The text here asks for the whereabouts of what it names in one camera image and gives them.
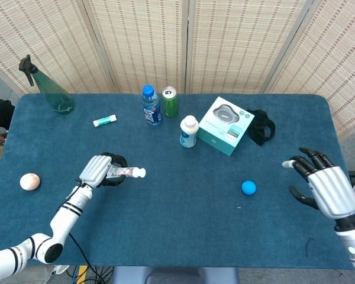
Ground green drink can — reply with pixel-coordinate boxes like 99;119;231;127
162;86;179;118

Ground teal speaker product box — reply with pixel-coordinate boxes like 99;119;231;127
196;96;256;157

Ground woven bamboo folding screen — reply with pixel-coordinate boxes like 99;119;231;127
0;0;355;140

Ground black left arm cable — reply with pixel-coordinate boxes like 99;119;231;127
68;232;113;284

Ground small tube white cap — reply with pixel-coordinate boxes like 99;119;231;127
108;166;147;179

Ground beige peach ball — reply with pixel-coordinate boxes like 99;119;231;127
20;172;41;191

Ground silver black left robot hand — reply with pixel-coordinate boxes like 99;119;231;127
79;152;128;189

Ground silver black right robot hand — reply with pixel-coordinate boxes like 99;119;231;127
282;147;355;220

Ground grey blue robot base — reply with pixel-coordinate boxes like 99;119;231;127
111;267;240;284

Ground white milk drink bottle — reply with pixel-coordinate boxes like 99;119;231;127
179;115;199;149

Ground blue foam ball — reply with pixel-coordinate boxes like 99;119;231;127
241;180;257;196

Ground green glass spray bottle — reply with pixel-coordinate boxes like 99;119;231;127
18;54;75;114

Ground white sneaker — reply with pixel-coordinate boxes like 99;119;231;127
51;264;70;276

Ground black fabric strap brace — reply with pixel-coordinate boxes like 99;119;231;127
247;109;276;147

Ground white green glue stick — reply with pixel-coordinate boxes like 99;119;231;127
93;115;117;127

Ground blue sports drink bottle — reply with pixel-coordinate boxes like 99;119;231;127
141;85;163;127

